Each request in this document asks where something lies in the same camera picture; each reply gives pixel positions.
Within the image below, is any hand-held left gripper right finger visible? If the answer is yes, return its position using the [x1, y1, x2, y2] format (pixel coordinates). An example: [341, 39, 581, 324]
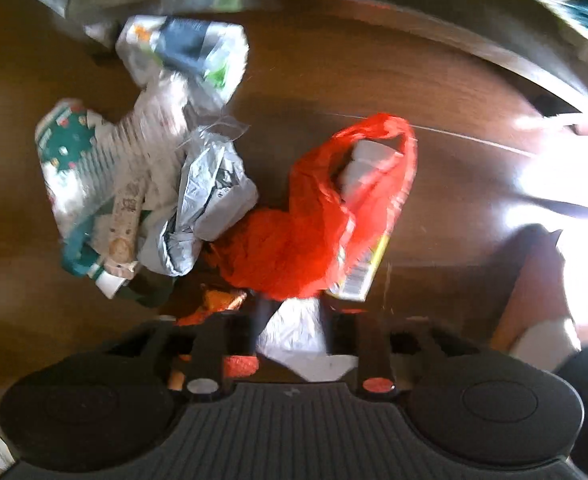
[318, 302, 480, 399]

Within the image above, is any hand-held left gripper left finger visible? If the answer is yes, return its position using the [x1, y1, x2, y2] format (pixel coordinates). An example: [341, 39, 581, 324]
[101, 300, 276, 402]

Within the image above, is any red plastic bag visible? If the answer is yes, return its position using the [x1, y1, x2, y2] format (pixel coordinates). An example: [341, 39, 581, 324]
[208, 112, 420, 302]

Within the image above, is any grey plastic bag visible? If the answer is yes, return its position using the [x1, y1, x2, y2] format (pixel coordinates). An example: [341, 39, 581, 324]
[138, 132, 261, 277]

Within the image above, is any green white printed snack packet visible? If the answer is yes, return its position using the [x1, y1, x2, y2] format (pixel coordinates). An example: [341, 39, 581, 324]
[34, 99, 125, 278]

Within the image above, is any orange snack wrapper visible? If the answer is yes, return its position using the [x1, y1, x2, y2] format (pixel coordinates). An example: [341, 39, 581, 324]
[166, 284, 261, 391]

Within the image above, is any dark green wrapper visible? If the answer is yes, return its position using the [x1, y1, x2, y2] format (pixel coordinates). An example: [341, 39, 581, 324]
[116, 272, 176, 309]

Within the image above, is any beige printed wrapper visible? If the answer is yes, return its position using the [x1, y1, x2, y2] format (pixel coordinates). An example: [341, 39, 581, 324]
[94, 180, 147, 281]

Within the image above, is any clear plastic wrap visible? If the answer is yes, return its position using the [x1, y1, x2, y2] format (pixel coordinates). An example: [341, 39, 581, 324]
[174, 114, 253, 153]

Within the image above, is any person's leg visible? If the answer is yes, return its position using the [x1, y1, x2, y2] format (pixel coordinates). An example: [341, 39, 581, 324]
[489, 225, 575, 353]

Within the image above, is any white sock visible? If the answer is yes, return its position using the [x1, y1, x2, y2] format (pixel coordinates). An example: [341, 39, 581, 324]
[514, 317, 582, 373]

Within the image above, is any white patterned wrapper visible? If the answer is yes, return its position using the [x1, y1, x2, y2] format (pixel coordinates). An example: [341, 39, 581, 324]
[116, 72, 197, 196]

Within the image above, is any white blue plastic packaging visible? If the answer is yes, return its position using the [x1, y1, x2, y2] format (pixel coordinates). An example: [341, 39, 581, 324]
[115, 14, 251, 107]

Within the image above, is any grey furniture base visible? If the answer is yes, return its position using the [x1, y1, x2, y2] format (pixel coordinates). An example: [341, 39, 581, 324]
[4, 0, 588, 116]

